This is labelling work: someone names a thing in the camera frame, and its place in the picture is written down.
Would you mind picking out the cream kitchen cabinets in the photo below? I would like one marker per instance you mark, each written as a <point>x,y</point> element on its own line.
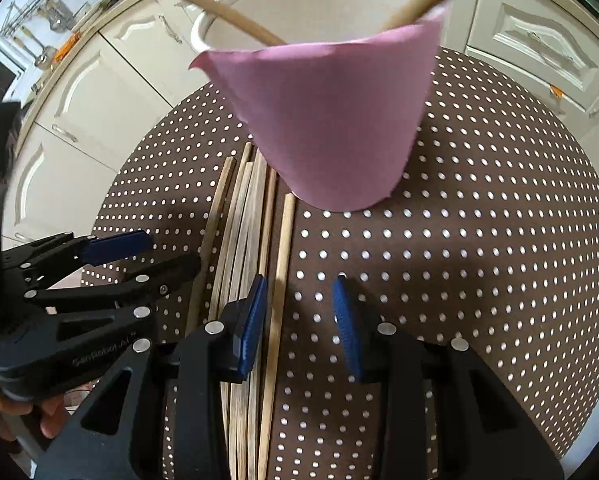
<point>129,85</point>

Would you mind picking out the orange tag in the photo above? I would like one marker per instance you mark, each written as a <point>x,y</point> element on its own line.
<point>557,94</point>

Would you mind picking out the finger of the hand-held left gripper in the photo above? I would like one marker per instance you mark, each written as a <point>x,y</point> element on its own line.
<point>119,247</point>
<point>174,272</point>

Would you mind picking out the round wooden chopstick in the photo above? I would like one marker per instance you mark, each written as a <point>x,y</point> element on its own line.
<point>283,260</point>

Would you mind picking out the brown polka dot tablecloth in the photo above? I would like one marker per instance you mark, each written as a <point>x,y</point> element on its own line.
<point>454,260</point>

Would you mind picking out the pink paper-wrapped cup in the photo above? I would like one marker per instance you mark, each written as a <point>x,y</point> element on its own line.
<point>329,120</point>

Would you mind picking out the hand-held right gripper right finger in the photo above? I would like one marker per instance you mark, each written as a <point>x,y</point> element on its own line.
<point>347,330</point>

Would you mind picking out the bundle of bamboo chopsticks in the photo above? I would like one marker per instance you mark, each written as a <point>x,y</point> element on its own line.
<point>244,240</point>

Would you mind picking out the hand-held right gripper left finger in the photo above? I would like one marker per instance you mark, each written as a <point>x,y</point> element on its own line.
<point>252,330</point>

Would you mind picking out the person's left hand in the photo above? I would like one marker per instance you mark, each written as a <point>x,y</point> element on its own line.
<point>51,420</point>

